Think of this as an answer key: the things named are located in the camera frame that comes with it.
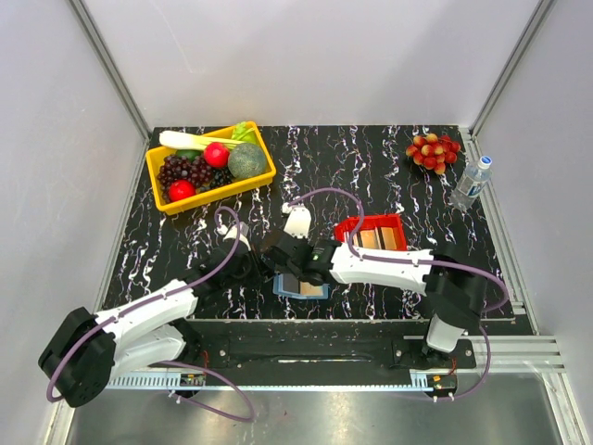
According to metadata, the blue card holder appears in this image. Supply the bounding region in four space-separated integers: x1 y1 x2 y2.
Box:
272 273 329 300

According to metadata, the red plastic bin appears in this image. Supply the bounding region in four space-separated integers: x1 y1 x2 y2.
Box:
334 213 408 251

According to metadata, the yellow plastic tray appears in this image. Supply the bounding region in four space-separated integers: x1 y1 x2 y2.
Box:
145 121 276 215

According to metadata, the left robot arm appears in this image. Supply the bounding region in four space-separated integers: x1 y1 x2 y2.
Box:
38 241 268 408

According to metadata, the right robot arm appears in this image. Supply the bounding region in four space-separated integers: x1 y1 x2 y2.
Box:
260 231 486 367

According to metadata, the stack of credit cards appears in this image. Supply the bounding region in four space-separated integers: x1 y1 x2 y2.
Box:
353 227 402 250

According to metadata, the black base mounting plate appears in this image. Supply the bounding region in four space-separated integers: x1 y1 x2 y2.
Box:
173 320 476 370

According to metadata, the dark blue grape bunch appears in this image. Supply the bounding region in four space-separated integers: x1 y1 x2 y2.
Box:
209 167 234 189

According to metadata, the red apple lower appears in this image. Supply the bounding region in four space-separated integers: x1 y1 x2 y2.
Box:
167 180 196 202

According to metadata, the red apple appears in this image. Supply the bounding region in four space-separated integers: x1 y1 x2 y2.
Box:
167 180 196 202
203 142 231 169

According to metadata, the green cantaloupe melon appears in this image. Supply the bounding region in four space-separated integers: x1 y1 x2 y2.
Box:
227 143 267 180

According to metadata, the red apple upper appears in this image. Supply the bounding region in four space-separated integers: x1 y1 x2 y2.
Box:
203 142 231 169

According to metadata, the purple grape bunch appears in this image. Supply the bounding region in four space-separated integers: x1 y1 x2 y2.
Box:
157 155 214 191

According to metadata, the green lime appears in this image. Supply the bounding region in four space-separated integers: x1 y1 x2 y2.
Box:
176 149 201 160

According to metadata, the white green leek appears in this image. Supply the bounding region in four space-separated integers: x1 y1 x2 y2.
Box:
158 121 259 151

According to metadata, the lychee fruit cluster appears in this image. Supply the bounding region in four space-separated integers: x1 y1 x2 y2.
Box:
405 133 461 176

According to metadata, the clear water bottle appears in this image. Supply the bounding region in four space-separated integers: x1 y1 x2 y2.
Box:
449 156 492 212

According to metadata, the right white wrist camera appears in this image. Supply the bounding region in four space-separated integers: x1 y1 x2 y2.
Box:
282 203 311 239

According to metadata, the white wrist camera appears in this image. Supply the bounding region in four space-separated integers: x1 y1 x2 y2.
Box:
216 222 251 249
282 203 311 239

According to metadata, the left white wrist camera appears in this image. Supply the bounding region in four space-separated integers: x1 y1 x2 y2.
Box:
216 222 251 249

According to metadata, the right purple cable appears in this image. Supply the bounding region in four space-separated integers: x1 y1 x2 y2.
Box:
286 187 510 402

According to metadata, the purple cable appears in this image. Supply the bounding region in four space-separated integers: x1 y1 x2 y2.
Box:
286 187 510 402
45 206 257 423

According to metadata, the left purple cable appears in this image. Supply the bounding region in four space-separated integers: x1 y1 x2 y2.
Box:
45 206 257 423

